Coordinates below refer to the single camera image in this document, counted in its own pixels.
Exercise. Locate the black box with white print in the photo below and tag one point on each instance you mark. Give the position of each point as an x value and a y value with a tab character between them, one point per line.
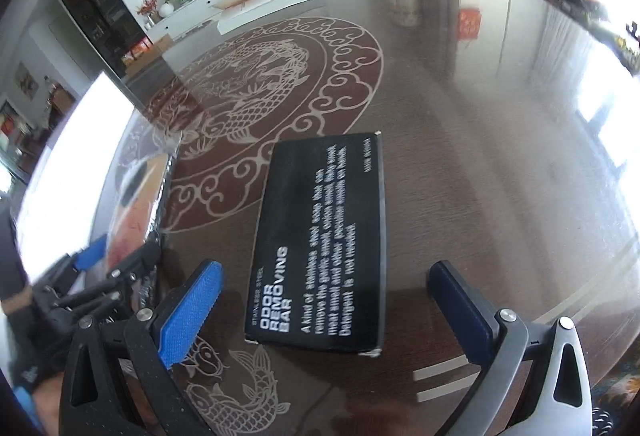
320	241

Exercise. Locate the black tray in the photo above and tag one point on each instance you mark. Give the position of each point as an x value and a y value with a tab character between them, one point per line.
145	196

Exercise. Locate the white round vase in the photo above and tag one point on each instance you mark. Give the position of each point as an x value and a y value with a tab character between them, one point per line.
166	9

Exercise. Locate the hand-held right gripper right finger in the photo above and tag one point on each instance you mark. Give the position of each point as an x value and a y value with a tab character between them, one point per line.
460	311

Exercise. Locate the framed wall picture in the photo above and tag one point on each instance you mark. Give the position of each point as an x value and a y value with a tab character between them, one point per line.
27	78

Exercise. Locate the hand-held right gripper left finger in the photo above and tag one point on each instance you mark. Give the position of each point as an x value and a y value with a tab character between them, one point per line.
190	316

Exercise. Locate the large white storage box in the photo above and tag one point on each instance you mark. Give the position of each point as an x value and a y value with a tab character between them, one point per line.
75	166

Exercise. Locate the orange gift boxes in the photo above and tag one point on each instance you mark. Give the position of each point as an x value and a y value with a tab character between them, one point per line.
137	52

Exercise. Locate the red flower branches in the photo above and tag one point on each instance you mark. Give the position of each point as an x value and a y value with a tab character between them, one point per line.
147	6

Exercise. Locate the small wooden cabinet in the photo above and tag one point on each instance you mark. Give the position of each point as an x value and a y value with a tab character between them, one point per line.
59	100

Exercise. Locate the dark glass display cabinet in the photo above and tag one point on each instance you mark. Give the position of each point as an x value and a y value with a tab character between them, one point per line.
100	6

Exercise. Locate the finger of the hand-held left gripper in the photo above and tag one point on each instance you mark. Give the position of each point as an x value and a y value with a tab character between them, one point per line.
92	253
140	261

